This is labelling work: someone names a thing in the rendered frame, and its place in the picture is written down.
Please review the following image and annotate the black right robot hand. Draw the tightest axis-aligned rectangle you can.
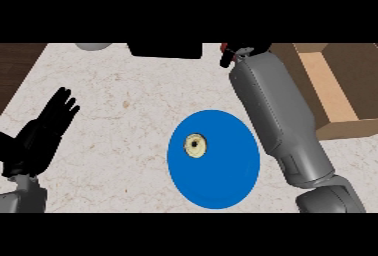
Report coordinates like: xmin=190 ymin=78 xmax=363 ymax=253
xmin=218 ymin=42 xmax=273 ymax=69

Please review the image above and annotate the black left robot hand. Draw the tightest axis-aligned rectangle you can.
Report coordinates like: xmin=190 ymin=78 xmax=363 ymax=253
xmin=0 ymin=86 xmax=81 ymax=178

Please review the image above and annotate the brown cardboard box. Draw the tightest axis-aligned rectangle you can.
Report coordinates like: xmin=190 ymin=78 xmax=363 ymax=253
xmin=267 ymin=42 xmax=378 ymax=141

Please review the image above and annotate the yellow bell pepper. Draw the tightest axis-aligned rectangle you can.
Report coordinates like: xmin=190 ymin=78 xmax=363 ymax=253
xmin=183 ymin=133 xmax=208 ymax=159

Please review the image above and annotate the blue plate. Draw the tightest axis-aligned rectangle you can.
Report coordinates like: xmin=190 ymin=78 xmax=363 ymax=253
xmin=165 ymin=109 xmax=261 ymax=210

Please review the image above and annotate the black appliance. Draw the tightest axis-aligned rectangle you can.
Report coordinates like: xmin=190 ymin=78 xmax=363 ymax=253
xmin=125 ymin=42 xmax=205 ymax=60

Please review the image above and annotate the dark wooden cabinet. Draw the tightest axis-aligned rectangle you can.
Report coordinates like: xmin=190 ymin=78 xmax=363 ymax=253
xmin=0 ymin=42 xmax=49 ymax=116

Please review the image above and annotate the grey round object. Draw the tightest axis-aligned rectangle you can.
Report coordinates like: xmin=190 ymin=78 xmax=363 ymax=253
xmin=74 ymin=42 xmax=115 ymax=52

